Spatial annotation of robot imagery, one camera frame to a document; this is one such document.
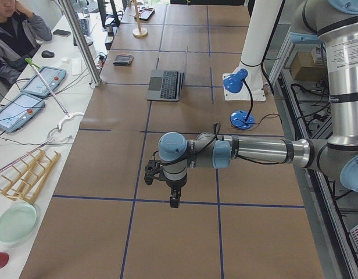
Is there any teach pendant tablet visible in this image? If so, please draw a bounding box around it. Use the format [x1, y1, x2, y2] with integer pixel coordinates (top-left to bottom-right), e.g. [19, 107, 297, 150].
[0, 93, 45, 133]
[21, 65, 67, 98]

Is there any reacher grabber stick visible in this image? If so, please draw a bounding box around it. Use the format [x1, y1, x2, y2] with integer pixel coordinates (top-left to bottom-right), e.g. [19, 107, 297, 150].
[21, 58, 84, 141]

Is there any black computer mouse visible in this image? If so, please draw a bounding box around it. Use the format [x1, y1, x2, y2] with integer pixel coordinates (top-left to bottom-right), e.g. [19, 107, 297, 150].
[41, 50, 55, 58]

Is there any blue desk lamp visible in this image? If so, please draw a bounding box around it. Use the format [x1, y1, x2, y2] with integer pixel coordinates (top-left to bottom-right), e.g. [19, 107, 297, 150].
[223, 68, 255, 130]

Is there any near teach pendant tablet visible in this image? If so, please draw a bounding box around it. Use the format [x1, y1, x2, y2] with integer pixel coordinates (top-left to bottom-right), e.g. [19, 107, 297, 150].
[0, 93, 45, 133]

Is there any pale green plate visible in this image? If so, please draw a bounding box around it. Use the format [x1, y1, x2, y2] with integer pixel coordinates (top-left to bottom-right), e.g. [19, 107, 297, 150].
[0, 203, 37, 244]

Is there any black keyboard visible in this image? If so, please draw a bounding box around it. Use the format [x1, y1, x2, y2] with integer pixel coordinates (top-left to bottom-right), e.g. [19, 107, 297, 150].
[78, 18, 90, 36]

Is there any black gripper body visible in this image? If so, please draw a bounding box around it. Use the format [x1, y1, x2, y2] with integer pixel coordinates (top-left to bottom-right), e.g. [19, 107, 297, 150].
[144, 159, 162, 185]

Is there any far teach pendant tablet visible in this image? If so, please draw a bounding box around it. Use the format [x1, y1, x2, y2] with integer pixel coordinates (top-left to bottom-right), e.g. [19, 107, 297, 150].
[21, 65, 67, 98]

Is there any cardboard box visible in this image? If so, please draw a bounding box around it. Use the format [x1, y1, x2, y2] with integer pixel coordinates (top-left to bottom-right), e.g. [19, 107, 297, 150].
[290, 52, 327, 81]

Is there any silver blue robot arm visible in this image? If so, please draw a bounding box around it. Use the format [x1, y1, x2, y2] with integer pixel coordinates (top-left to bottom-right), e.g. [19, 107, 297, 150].
[144, 1, 358, 208]

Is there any grey laptop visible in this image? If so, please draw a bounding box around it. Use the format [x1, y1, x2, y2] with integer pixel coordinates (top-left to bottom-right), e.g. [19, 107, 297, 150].
[146, 51, 188, 102]

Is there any seated person grey jacket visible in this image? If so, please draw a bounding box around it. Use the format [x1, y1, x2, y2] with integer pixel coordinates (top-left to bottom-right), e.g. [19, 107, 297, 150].
[0, 1, 52, 87]

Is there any aluminium frame post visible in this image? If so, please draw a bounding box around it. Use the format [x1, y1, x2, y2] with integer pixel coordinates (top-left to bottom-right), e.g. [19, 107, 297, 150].
[59, 0, 102, 87]

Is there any black smartphone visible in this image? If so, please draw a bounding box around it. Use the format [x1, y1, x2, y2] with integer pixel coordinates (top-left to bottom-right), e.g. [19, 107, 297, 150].
[52, 29, 71, 37]

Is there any wooden dish rack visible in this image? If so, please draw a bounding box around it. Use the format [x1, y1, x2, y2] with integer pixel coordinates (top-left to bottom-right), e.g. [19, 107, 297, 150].
[0, 149, 61, 204]

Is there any dark folded wallet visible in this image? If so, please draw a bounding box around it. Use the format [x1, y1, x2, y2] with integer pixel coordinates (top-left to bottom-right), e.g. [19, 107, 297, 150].
[113, 53, 134, 66]

